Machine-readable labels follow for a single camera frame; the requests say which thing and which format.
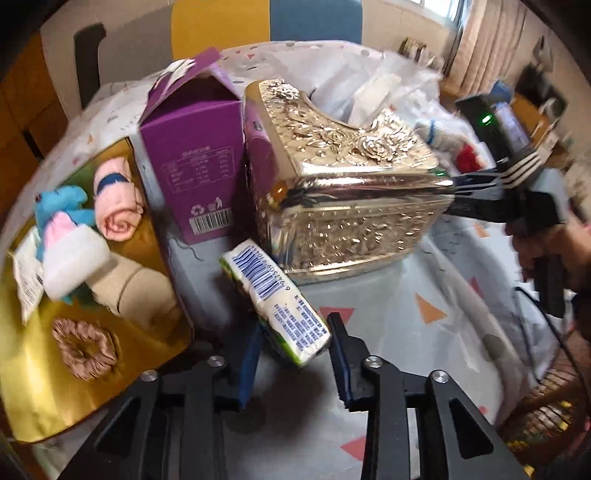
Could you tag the pink towel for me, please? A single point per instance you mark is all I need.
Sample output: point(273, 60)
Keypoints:
point(120, 212)

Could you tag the white packet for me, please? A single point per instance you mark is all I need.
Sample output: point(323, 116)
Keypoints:
point(27, 277)

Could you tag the wooden cabinet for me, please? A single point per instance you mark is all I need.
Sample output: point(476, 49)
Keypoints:
point(23, 92)

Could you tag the white sponge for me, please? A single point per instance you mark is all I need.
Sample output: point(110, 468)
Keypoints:
point(74, 263)

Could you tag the ornate gold tissue box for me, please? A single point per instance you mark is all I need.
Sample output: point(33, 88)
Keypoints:
point(346, 221)

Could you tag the patterned white tablecloth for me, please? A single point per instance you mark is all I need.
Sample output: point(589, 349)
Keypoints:
point(415, 350)

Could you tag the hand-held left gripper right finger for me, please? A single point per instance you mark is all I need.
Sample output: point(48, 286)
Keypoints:
point(339, 364)

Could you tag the dark rolled mat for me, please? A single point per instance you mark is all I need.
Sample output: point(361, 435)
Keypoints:
point(90, 60)

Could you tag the blue plush toy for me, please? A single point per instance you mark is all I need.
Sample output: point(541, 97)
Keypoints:
point(60, 198)

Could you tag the purple cardboard box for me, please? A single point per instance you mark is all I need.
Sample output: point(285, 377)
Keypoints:
point(194, 147)

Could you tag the white plush toy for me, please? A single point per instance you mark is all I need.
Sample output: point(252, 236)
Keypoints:
point(438, 134)

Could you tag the beige towel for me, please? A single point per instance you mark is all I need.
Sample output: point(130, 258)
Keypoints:
point(138, 290)

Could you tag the red plush toy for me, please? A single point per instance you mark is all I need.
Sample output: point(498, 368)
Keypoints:
point(471, 159)

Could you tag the brown scrunchie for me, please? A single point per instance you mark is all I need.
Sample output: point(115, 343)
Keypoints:
point(104, 364)

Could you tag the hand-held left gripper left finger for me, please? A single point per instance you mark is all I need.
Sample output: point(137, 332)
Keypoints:
point(249, 364)

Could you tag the clear plastic bag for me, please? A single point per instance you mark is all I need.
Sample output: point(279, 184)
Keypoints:
point(383, 83)

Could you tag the multicolour chair back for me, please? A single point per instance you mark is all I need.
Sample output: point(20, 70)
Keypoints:
point(217, 23)

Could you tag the decorative tins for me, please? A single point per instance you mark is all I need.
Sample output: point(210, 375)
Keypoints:
point(422, 50)

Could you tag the person's right hand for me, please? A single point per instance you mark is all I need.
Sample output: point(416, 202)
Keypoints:
point(577, 258)

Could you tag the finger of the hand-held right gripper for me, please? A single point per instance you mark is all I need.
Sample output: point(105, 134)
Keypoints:
point(480, 205)
point(480, 179)

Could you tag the green white tissue pack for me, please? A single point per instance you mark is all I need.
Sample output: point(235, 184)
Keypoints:
point(281, 304)

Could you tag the beige patterned curtain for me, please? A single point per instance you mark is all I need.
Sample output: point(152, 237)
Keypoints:
point(494, 46)

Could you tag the gold metal tray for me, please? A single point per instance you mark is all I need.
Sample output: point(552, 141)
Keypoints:
point(37, 378)

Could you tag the wicker chair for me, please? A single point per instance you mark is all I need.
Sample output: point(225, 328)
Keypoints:
point(554, 415)

